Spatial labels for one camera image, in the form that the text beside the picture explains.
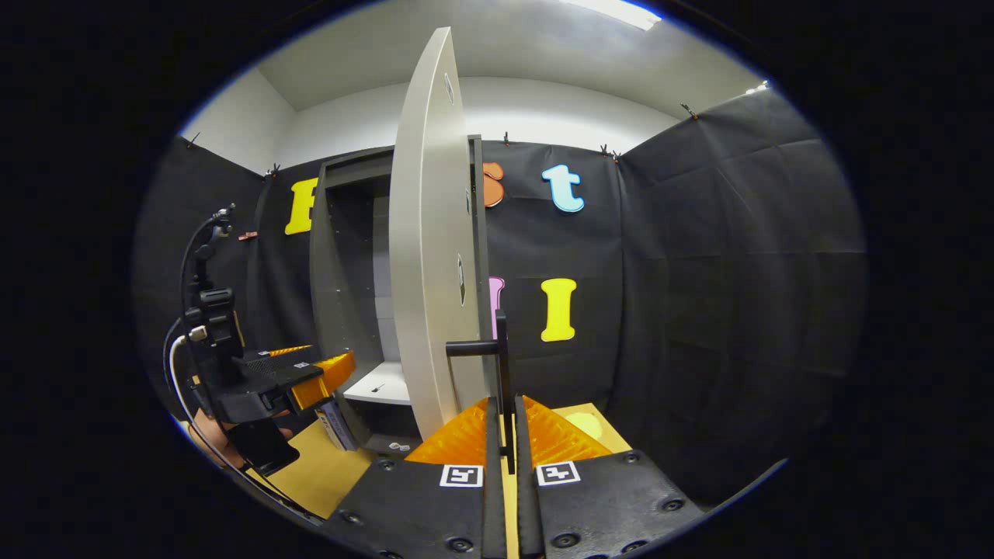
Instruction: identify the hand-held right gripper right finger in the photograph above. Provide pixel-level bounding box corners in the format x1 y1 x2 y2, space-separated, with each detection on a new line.
513 394 709 559

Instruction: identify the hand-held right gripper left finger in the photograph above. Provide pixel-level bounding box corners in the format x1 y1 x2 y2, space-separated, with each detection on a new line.
320 396 509 559

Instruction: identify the beige cabinet door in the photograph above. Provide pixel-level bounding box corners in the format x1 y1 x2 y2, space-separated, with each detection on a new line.
388 26 517 476

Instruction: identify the white cabinet shelf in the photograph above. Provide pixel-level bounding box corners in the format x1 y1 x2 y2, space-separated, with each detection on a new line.
343 359 412 407

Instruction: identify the dark grey cabinet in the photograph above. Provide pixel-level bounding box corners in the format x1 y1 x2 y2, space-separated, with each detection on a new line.
309 136 494 459

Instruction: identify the yellow lumpy object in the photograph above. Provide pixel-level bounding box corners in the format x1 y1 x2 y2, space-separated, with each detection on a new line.
563 411 605 442

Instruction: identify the black backdrop cloth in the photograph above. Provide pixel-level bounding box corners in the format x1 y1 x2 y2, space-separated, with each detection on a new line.
132 89 867 505

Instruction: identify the white cable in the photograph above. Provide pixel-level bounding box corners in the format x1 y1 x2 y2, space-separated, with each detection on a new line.
165 332 249 474

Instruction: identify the black cable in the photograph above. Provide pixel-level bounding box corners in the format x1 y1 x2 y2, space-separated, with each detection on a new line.
180 204 236 311

